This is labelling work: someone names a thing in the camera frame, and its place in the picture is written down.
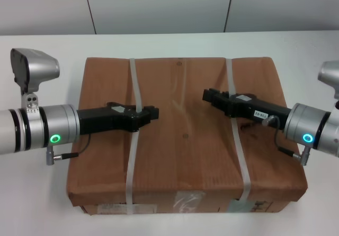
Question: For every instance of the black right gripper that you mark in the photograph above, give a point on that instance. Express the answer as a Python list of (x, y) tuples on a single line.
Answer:
[(265, 110)]

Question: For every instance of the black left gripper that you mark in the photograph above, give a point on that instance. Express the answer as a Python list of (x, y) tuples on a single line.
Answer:
[(106, 119)]

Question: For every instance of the brown cardboard box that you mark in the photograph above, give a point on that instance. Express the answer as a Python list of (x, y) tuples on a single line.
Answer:
[(185, 151)]

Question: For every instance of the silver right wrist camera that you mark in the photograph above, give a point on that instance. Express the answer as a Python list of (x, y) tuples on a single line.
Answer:
[(329, 74)]

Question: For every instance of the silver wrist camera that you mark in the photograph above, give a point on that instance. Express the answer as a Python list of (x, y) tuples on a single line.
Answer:
[(329, 74), (37, 66)]

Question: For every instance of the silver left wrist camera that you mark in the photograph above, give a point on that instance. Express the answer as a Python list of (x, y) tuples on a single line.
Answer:
[(37, 66)]

